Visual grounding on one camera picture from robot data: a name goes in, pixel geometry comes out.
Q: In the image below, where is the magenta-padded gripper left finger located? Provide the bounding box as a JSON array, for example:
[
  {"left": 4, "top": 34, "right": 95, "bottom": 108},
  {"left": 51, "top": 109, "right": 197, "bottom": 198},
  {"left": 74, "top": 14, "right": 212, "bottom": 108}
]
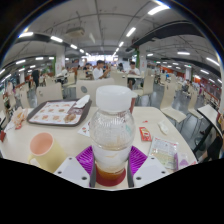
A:
[{"left": 53, "top": 145, "right": 98, "bottom": 188}]

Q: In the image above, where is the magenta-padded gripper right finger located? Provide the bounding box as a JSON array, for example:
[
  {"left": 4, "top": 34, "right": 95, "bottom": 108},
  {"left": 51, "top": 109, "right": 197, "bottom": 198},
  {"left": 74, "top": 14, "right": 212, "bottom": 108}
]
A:
[{"left": 127, "top": 145, "right": 171, "bottom": 189}]

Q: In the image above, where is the clear white-capped drink bottle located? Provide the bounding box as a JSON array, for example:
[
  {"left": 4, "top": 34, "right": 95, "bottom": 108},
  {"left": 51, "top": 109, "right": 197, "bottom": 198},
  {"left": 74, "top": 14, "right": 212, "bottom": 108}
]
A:
[{"left": 89, "top": 85, "right": 138, "bottom": 178}]

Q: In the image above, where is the clear plastic packet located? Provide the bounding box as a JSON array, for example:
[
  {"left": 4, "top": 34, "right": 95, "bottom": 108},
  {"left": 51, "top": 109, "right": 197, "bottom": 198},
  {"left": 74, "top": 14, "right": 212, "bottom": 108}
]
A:
[{"left": 148, "top": 136, "right": 189, "bottom": 171}]

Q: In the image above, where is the yellow mug with pink inside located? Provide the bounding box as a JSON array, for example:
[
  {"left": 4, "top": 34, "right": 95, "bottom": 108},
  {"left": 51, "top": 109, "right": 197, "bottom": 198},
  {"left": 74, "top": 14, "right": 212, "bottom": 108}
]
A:
[{"left": 27, "top": 132, "right": 68, "bottom": 174}]

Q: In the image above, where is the red sauce packet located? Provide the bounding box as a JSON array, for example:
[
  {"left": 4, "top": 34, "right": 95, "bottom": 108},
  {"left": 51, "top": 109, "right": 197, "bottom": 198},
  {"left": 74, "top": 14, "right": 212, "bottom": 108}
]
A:
[{"left": 138, "top": 126, "right": 153, "bottom": 142}]

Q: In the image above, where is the printed paper leaflet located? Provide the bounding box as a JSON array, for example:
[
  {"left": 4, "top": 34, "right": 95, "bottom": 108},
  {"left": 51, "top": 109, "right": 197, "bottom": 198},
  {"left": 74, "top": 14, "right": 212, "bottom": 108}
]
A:
[{"left": 77, "top": 119, "right": 92, "bottom": 138}]

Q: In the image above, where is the small white tissue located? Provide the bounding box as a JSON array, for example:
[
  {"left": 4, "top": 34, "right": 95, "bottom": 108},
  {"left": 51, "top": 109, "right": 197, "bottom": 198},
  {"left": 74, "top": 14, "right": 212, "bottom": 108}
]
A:
[{"left": 157, "top": 120, "right": 170, "bottom": 136}]

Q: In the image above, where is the dark food tray with paper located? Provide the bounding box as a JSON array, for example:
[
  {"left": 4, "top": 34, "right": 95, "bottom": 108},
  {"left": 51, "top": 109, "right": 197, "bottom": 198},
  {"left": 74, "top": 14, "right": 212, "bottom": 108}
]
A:
[{"left": 26, "top": 98, "right": 93, "bottom": 127}]

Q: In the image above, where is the person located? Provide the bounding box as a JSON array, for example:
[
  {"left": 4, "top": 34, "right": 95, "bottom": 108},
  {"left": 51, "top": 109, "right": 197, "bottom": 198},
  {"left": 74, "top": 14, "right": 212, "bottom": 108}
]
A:
[
  {"left": 127, "top": 61, "right": 141, "bottom": 89},
  {"left": 92, "top": 59, "right": 112, "bottom": 80},
  {"left": 31, "top": 69, "right": 41, "bottom": 88},
  {"left": 201, "top": 114, "right": 224, "bottom": 163}
]

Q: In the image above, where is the crumpled white napkin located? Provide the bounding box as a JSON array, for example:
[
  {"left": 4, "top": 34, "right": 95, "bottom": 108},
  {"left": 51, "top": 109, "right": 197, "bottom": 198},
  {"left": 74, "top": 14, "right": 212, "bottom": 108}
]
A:
[{"left": 73, "top": 94, "right": 91, "bottom": 109}]

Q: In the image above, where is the crumpled food wrapper paper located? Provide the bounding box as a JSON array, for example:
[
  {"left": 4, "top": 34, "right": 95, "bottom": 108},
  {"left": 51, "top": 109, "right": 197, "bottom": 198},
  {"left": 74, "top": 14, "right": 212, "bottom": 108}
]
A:
[{"left": 10, "top": 106, "right": 29, "bottom": 130}]

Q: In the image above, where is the group of beige chairs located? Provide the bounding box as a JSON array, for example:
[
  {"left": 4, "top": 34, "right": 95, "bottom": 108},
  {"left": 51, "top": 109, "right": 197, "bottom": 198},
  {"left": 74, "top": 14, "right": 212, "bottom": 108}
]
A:
[{"left": 13, "top": 68, "right": 214, "bottom": 124}]

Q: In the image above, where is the beige neighbouring table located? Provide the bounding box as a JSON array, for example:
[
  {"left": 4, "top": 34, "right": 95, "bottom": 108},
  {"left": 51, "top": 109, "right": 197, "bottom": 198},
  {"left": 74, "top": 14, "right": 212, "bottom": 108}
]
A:
[{"left": 197, "top": 104, "right": 224, "bottom": 138}]

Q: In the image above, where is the ceiling air conditioner unit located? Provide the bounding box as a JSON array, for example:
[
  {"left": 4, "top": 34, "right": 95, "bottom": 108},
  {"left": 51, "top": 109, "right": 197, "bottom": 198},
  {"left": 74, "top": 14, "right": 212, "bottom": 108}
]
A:
[{"left": 65, "top": 26, "right": 86, "bottom": 38}]

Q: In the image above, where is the group of ceiling lights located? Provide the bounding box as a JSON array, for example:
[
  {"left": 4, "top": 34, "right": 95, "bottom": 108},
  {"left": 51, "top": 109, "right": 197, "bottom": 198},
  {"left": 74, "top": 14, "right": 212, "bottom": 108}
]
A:
[{"left": 0, "top": 3, "right": 223, "bottom": 84}]

